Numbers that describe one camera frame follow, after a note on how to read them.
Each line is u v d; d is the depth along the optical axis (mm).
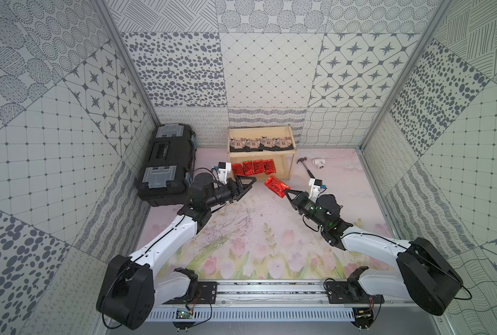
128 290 394
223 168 729
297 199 778
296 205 726
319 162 1108
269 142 935
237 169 1072
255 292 768
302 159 1148
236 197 714
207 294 736
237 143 930
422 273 419
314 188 764
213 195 647
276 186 816
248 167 1074
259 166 1065
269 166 1067
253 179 718
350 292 655
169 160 927
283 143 930
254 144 929
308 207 715
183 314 716
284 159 1145
